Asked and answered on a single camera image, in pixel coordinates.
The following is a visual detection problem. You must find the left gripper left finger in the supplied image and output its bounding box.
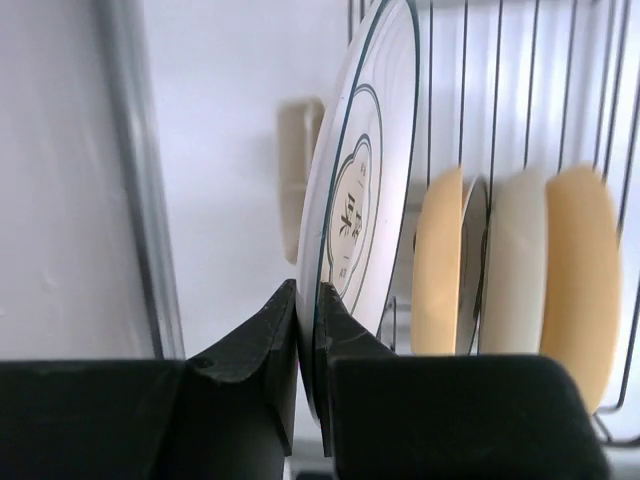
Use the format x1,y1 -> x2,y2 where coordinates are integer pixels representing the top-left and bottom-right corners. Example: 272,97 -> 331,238
1,280 -> 297,479

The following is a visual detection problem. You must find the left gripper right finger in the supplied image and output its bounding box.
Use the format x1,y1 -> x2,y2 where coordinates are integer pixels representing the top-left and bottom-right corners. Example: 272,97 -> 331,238
313,284 -> 610,479

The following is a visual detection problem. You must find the white plate green rim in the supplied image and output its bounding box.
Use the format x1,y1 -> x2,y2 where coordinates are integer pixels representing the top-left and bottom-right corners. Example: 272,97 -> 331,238
296,1 -> 421,418

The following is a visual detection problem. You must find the yellow plate left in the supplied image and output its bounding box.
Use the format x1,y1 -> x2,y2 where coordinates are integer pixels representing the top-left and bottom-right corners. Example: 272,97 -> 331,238
410,167 -> 463,356

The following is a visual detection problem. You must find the yellow plate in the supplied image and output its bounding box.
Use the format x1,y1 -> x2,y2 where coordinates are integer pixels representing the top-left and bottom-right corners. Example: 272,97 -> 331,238
540,165 -> 622,413
410,167 -> 463,356

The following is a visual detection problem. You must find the cream white plate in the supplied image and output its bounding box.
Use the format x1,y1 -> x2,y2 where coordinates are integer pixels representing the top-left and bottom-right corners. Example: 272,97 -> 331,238
479,168 -> 548,354

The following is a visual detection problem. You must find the white plate green pattern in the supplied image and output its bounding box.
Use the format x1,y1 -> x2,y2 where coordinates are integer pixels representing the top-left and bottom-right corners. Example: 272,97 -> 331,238
455,176 -> 487,355

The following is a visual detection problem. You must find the yellow plate right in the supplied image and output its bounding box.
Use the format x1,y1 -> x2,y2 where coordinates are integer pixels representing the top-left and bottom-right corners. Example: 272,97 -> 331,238
540,165 -> 622,413

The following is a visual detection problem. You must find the grey wire dish rack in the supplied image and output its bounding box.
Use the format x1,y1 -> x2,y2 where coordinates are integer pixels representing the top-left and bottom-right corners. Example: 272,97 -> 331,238
344,0 -> 640,444

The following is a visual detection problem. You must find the aluminium table rail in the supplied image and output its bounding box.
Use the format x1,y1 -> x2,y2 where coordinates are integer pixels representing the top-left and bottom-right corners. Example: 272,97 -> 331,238
104,1 -> 185,359

